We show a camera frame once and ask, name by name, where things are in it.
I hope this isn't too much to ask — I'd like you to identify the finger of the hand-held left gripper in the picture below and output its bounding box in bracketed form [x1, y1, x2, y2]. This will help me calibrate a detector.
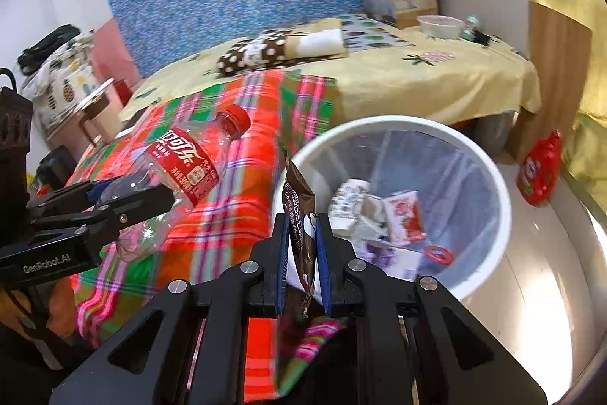
[31, 185, 174, 244]
[26, 180, 115, 218]

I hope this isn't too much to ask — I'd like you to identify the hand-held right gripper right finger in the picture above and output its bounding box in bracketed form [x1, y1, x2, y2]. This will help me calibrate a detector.
[316, 215, 548, 405]

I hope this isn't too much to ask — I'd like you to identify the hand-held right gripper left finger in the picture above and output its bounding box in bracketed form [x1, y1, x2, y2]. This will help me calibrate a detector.
[50, 214, 291, 405]

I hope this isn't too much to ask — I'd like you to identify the brown coffee sachet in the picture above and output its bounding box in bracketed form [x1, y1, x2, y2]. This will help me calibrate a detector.
[282, 146, 318, 320]

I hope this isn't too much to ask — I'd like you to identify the clear red-label soda bottle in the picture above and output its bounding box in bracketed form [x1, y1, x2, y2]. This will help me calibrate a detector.
[102, 104, 252, 263]

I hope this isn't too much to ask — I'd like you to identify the white yogurt cup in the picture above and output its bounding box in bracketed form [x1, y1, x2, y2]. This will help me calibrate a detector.
[327, 178, 371, 230]

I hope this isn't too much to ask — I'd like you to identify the red and white carton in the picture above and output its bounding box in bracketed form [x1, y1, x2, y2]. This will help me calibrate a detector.
[382, 191, 428, 244]

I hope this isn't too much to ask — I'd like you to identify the white trash bin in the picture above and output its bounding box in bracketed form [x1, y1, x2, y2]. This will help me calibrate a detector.
[272, 115, 512, 299]

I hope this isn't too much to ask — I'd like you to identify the black case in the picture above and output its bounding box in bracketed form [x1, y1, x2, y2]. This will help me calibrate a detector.
[35, 146, 79, 190]

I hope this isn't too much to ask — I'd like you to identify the pink side table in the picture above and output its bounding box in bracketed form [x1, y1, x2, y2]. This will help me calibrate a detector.
[45, 77, 124, 150]

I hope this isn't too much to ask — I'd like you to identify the pink mug with brown lid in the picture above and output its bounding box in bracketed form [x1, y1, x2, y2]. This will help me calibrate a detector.
[78, 91, 121, 145]

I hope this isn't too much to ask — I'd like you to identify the pineapple print storage bag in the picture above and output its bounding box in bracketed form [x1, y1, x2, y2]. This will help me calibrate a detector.
[21, 30, 98, 131]

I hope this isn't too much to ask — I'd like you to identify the plaid blanket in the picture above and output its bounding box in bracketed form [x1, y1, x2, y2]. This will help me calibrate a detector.
[64, 70, 349, 405]

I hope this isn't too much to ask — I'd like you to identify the black bag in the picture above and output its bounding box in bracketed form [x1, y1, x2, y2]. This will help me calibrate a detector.
[18, 24, 80, 76]

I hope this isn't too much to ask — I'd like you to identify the brown polka dot pillow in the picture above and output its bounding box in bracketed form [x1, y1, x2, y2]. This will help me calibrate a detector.
[217, 25, 349, 78]

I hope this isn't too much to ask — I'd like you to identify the yellow bedsheet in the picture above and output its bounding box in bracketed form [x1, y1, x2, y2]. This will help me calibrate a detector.
[118, 18, 542, 135]

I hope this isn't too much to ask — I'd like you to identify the red detergent bottle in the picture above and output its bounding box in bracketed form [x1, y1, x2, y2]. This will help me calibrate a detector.
[516, 130, 563, 209]

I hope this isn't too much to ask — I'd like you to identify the fruit print pillow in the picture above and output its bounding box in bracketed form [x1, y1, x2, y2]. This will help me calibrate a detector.
[340, 13, 411, 51]

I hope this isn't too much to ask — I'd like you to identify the white bowl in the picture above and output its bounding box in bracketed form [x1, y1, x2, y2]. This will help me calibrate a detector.
[417, 14, 466, 39]

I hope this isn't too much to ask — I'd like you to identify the wooden board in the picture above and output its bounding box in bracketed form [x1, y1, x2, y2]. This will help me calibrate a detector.
[505, 0, 593, 159]

